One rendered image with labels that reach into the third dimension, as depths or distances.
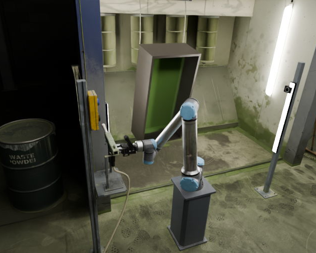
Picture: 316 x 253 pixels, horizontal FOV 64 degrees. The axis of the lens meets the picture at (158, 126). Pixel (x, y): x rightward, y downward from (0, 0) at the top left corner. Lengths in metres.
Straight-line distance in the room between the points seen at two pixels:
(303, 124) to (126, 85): 2.68
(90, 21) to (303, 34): 2.81
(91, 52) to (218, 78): 3.21
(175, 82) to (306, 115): 1.84
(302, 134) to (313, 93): 0.59
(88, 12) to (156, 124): 1.96
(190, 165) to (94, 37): 1.26
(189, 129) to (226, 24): 3.37
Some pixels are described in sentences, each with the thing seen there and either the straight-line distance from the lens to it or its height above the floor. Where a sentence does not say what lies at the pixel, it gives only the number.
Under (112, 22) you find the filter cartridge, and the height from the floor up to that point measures 1.86.
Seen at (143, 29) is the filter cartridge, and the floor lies 1.76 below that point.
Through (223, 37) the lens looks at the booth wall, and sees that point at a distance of 5.01.
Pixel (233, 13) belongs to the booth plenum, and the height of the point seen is 2.02.
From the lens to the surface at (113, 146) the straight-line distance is 1.92.
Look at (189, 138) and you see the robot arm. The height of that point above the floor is 1.23.
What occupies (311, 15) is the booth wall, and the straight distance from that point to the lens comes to 3.99.
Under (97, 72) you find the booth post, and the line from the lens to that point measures 2.26.
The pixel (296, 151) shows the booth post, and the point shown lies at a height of 0.26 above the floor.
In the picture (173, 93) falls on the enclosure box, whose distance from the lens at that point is 3.46.
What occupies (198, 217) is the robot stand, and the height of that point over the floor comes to 0.36.
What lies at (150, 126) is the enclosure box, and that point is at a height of 0.54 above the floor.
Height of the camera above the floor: 2.11
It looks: 26 degrees down
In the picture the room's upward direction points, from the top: 2 degrees clockwise
